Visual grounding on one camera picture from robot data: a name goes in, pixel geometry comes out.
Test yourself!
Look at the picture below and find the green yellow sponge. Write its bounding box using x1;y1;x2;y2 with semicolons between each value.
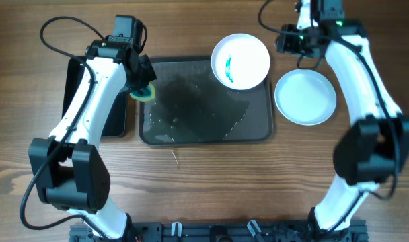
130;83;156;102

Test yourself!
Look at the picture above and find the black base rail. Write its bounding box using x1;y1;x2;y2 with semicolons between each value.
69;220;369;242

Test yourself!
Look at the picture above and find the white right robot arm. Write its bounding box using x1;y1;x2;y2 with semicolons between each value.
276;0;409;237

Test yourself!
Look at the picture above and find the black water tray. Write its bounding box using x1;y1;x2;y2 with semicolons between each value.
62;58;128;138

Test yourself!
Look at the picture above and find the grey serving tray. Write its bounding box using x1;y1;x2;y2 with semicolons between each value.
137;56;274;147

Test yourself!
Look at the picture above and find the white plate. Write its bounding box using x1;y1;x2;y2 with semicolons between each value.
274;69;337;126
211;33;270;91

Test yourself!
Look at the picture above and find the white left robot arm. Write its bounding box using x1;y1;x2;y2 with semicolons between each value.
28;15;156;241

